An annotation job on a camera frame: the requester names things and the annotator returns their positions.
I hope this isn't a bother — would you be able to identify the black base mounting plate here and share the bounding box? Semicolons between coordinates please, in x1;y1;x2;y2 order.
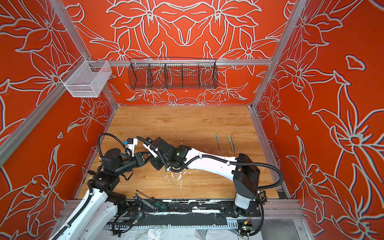
127;199;261;218

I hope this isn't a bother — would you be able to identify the white wire mesh basket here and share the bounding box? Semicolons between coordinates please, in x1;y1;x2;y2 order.
60;61;112;98

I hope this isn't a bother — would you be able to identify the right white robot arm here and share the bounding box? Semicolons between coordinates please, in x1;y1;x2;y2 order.
135;136;284;210

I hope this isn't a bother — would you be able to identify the green handled screwdriver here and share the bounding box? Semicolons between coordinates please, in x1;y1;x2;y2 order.
136;190;168;212

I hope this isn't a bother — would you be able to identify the silver wrench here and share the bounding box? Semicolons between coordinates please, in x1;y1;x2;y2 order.
135;194;159;213

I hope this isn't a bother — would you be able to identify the white slotted cable duct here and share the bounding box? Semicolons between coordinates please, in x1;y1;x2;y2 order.
104;218;241;231

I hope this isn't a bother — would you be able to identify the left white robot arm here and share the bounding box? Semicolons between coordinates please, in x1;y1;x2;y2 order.
51;133;146;240

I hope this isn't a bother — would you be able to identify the black wire mesh basket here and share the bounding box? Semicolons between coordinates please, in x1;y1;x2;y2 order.
128;58;219;90

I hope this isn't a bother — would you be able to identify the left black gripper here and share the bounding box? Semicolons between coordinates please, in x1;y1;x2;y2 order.
115;151;150;176

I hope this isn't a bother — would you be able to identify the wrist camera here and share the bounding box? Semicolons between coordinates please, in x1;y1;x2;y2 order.
143;143;158;158
124;138;138;156

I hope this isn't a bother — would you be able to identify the small green circuit board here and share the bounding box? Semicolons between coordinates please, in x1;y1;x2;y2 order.
239;220;254;234

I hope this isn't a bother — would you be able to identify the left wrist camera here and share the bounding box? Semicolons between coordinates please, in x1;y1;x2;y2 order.
124;138;138;156

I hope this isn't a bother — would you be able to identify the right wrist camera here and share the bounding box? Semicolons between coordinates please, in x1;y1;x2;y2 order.
143;143;158;158

